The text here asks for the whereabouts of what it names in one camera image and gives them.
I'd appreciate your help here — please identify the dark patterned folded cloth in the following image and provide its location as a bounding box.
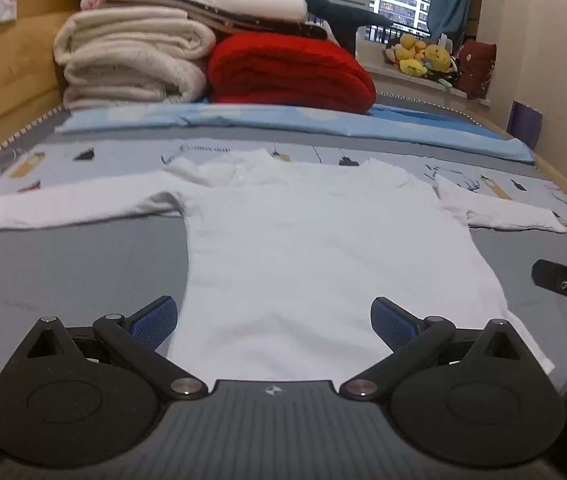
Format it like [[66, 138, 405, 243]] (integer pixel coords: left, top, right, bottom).
[[183, 2, 330, 42]]

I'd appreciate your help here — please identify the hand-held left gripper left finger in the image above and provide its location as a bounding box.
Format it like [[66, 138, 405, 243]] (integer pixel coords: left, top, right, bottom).
[[22, 295, 210, 402]]

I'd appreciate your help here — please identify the dark red cushion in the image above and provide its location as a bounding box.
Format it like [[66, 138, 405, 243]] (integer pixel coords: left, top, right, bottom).
[[455, 39, 497, 100]]

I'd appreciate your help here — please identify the grey bed cover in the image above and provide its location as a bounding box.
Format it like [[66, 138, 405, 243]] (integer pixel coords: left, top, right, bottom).
[[0, 104, 567, 403]]

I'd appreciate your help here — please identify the light blue sheet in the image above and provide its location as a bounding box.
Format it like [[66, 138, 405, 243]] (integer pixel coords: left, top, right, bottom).
[[55, 102, 537, 164]]

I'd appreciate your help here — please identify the yellow plush toy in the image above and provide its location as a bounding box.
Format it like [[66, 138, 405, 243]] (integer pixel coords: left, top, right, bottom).
[[422, 44, 453, 73], [396, 33, 427, 60], [399, 58, 428, 79]]

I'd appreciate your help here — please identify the red folded blanket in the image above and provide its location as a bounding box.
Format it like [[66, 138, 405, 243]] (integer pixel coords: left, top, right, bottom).
[[206, 32, 379, 116]]

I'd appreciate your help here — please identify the cream fluffy folded blanket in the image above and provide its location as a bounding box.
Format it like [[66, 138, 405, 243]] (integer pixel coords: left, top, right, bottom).
[[62, 52, 210, 110]]

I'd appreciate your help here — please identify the wooden bed frame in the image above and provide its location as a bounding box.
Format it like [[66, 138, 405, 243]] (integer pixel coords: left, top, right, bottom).
[[0, 0, 567, 233]]

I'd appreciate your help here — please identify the window sill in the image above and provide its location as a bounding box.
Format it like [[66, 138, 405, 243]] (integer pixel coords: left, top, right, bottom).
[[357, 55, 492, 109]]

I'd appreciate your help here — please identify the cream smooth folded blanket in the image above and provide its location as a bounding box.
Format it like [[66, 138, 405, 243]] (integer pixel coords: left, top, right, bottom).
[[53, 7, 217, 67]]

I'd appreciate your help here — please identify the printed pale bed sheet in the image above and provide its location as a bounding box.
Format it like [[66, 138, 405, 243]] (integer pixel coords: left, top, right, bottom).
[[0, 136, 567, 232]]

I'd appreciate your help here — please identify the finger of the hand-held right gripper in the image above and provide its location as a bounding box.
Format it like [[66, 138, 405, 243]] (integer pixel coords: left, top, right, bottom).
[[532, 259, 567, 297]]

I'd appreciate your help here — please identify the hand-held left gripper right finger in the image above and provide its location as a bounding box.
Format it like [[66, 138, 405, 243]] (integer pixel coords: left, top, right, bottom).
[[338, 296, 523, 401]]

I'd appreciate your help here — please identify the white long-sleeved shirt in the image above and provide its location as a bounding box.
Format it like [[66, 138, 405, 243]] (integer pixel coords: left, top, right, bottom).
[[0, 149, 567, 377]]

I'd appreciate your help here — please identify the white folded blanket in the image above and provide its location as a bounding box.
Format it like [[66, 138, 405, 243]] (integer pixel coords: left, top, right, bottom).
[[162, 0, 309, 24]]

